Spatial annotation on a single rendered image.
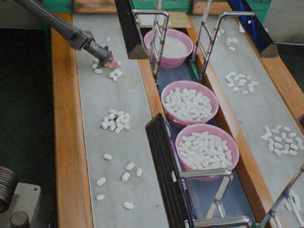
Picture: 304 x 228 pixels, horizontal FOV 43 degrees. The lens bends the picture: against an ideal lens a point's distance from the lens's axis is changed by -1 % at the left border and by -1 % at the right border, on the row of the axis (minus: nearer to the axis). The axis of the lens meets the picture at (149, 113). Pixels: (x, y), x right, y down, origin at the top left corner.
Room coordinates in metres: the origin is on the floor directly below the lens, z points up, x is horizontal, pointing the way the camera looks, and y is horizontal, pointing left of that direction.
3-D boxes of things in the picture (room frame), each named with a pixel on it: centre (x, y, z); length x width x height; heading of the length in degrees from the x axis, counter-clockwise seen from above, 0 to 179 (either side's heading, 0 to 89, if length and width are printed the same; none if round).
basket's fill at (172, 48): (1.75, -0.03, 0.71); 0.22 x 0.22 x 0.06
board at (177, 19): (1.96, 0.04, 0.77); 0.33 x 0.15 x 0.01; 109
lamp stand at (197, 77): (1.65, -0.27, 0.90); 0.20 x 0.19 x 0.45; 19
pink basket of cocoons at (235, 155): (1.07, -0.26, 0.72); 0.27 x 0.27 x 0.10
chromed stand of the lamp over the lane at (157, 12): (1.52, 0.10, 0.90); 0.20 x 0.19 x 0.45; 19
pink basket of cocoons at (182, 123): (1.33, -0.17, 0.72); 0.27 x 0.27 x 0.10
